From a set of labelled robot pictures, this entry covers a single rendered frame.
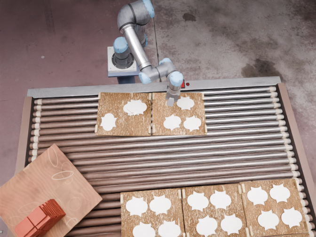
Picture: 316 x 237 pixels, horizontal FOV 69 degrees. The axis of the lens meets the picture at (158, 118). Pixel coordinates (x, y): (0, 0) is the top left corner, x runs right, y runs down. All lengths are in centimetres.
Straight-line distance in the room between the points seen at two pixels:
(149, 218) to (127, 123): 69
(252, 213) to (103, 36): 272
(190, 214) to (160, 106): 80
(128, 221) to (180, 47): 235
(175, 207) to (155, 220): 16
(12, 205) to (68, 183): 35
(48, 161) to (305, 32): 367
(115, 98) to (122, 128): 26
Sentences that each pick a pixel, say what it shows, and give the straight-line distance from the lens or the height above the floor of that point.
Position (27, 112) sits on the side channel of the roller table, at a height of 95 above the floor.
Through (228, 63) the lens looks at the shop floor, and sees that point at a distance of 329.
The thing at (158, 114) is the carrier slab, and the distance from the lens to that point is 177.
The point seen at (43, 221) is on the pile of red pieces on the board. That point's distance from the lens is 143.
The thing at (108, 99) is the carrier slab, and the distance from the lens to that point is 184.
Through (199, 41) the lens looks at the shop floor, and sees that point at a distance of 338.
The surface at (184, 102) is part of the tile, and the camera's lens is 182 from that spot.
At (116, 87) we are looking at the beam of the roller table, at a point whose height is 91.
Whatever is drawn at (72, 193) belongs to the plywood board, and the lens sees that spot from 162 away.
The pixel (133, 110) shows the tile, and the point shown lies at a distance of 175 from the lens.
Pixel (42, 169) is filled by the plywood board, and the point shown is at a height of 104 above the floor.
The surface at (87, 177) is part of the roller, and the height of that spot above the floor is 92.
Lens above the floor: 259
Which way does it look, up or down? 70 degrees down
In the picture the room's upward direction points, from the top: 8 degrees clockwise
